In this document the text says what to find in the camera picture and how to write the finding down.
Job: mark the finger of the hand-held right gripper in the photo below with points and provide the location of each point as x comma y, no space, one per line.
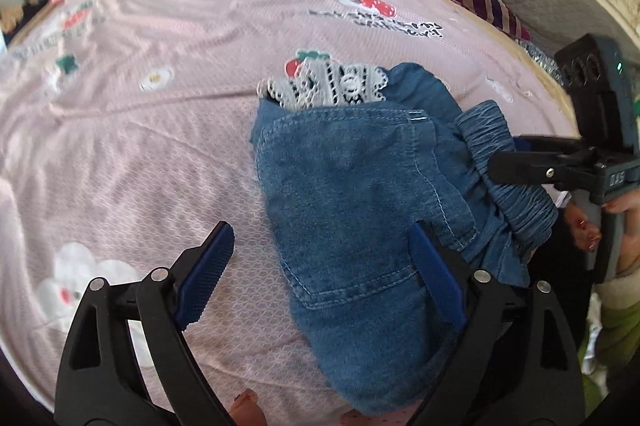
530,173
550,142

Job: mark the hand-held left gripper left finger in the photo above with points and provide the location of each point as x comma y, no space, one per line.
207,276

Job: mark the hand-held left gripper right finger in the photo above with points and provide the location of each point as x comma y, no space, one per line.
440,276

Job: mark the blue denim pants lace trim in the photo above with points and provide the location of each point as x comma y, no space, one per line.
350,206

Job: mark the person's right hand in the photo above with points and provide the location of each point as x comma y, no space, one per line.
582,231

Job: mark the person's left hand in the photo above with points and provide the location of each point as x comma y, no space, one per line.
247,408

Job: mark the silver glitter cloth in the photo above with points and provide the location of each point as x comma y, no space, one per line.
545,61

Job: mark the pink strawberry print bed sheet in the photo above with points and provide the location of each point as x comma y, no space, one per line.
150,156

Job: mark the purple striped cloth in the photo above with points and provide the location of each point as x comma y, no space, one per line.
492,6

